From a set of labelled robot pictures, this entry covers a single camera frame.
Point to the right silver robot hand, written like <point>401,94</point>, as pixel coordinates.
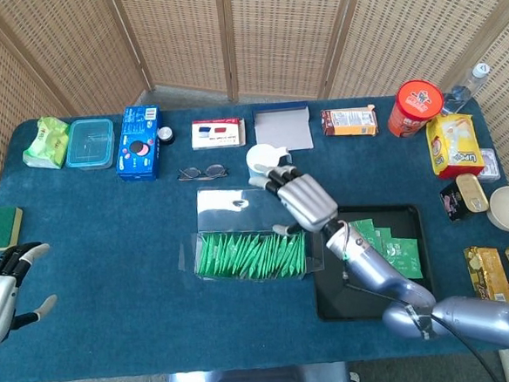
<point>307,200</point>

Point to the clear box of green sachets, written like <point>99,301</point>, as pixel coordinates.
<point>221,211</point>

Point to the open blue box grey inside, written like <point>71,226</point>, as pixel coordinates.
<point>283,130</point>

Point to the white box red blue print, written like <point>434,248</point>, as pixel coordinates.
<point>217,134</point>

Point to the yellow snack bag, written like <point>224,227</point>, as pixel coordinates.
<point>452,146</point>

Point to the blue Oreo cookie box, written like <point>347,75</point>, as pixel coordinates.
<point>138,151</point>

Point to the brown orange snack pack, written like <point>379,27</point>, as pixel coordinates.
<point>350,122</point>

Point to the black plastic tray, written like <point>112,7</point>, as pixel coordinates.
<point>340,298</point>

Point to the thin-framed eyeglasses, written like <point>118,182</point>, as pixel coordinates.
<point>203,172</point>

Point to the blue carpet table cover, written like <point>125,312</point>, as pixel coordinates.
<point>110,253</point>

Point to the black printed packet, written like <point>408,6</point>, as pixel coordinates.
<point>449,203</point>

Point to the orange red round canister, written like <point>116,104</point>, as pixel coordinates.
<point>414,105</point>

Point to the small black silver cylinder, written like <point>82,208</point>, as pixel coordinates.
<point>166,136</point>

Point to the gold tin can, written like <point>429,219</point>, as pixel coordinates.
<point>472,193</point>

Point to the green tissue pack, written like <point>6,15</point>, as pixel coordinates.
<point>46,142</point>

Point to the wicker folding screen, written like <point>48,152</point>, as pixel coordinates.
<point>269,32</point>

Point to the clear container teal lid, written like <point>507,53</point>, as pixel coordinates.
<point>89,143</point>

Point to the small clear plastic case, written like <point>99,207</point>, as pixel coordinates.
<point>491,165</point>

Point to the clear plastic water bottle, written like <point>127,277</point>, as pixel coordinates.
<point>462,93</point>

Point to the gold foil snack pack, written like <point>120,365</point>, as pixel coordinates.
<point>485,271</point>

